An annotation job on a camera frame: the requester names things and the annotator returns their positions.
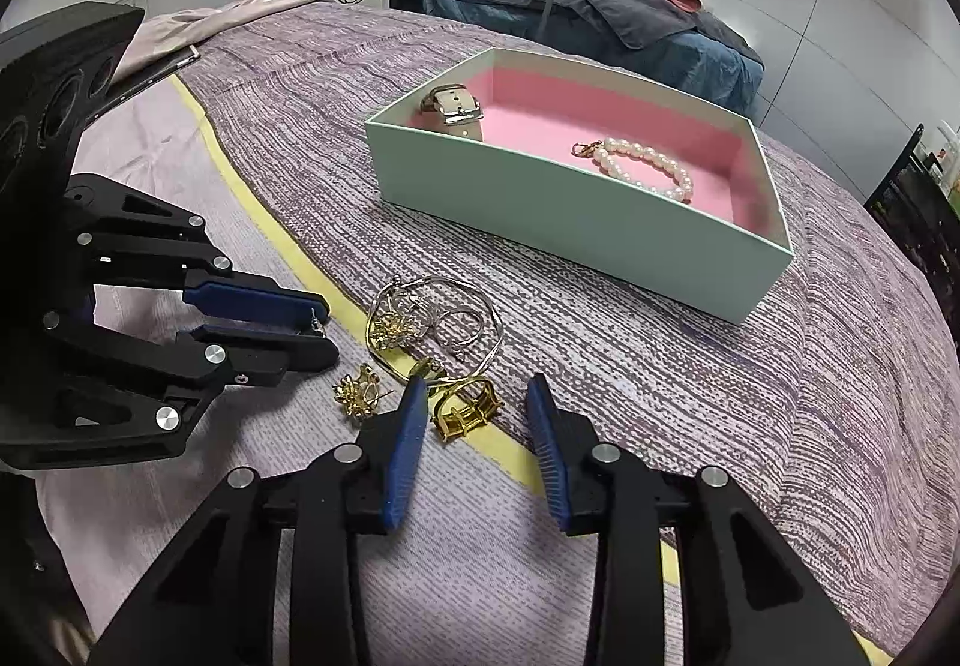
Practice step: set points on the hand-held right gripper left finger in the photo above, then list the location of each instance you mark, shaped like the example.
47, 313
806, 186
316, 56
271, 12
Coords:
401, 445

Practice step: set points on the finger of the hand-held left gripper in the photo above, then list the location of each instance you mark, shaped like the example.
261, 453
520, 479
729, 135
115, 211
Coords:
247, 302
255, 358

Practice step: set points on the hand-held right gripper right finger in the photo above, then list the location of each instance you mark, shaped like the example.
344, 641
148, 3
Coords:
546, 448

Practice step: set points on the gold leaf earring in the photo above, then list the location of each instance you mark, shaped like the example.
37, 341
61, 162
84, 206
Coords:
360, 396

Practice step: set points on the small stud earring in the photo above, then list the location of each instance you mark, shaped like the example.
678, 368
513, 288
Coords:
314, 321

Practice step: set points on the thin gold bangle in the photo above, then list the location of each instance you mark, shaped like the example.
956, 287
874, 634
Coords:
386, 360

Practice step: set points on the gold flower earring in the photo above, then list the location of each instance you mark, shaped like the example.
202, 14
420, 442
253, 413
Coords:
390, 330

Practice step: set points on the silver hoop earring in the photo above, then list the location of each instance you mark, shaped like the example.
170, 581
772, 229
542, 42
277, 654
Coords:
480, 328

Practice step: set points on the mint green jewelry box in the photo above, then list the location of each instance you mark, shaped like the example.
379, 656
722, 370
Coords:
562, 223

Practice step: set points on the grey tablet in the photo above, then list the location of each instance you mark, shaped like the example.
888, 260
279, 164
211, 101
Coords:
161, 70

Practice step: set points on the pink satin blanket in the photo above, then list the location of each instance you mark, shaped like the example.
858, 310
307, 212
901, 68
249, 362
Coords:
225, 10

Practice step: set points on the blue massage bed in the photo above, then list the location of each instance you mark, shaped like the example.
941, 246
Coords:
712, 66

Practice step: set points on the black trolley cart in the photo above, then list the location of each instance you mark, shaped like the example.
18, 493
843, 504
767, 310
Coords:
911, 216

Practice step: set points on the dark grey blanket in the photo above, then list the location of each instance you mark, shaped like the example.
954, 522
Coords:
637, 10

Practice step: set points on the cluster of cosmetic bottles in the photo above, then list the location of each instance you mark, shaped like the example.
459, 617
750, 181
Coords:
947, 163

